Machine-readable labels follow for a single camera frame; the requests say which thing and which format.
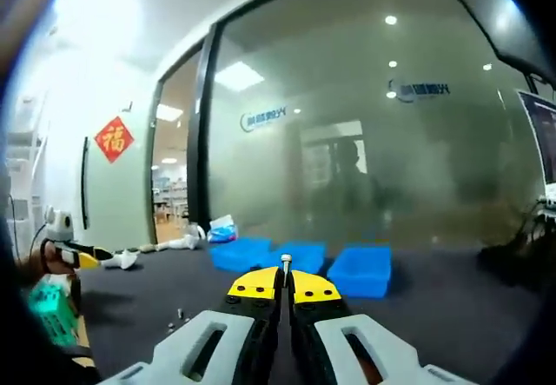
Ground large dark wall screen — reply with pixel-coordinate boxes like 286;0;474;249
427;0;556;84

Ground tangle of black cables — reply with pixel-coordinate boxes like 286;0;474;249
477;193;556;282

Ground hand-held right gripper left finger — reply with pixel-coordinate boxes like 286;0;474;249
97;265;286;385

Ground screws nuts and washers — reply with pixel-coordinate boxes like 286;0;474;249
166;308;192;330

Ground red diamond door decoration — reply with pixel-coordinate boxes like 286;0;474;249
94;116;135;163

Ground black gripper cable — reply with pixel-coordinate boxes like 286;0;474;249
29;221;50;258

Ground single silver screw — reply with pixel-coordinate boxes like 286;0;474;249
280;253;293;290

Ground person's left hand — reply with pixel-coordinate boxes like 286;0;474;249
39;239;78;278

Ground blue plastic bin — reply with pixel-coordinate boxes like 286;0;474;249
326;246;393;300
209;236;279;272
268;241;328;275

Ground teal plastic basket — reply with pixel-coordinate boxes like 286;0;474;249
28;280;82;347

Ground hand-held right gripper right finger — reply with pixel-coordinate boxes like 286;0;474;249
286;268;483;385

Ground black door handle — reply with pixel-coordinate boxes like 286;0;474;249
81;136;90;229

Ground blue logo wall decal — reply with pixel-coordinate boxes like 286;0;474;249
386;78;452;104

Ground computer monitor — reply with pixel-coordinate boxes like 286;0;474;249
515;89;556;186

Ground person in black shirt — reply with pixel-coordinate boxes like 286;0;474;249
0;219;101;385

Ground blue white tissue pack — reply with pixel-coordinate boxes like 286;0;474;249
207;214;239;243

